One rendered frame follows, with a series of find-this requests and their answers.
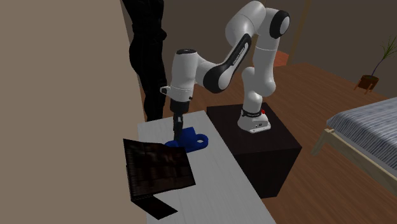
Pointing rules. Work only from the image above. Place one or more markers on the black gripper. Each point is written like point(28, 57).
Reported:
point(179, 106)

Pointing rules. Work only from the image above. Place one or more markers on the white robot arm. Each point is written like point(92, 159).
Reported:
point(254, 93)

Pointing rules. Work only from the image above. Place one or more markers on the dark robot stand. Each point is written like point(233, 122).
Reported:
point(263, 155)

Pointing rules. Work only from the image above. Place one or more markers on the bed with striped grey cover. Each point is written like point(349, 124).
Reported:
point(366, 136)

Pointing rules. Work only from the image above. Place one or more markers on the potted plant on wooden stand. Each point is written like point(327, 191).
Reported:
point(372, 77)

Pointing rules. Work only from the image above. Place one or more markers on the blue pipe clamp bracket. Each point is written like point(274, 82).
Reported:
point(192, 140)

